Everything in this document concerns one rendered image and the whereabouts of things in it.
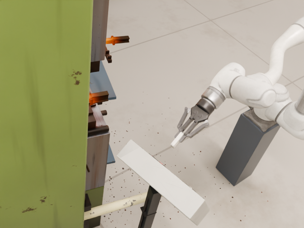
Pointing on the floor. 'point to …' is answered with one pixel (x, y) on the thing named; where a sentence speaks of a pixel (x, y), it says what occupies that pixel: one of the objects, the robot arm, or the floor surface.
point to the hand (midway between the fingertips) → (177, 140)
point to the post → (151, 207)
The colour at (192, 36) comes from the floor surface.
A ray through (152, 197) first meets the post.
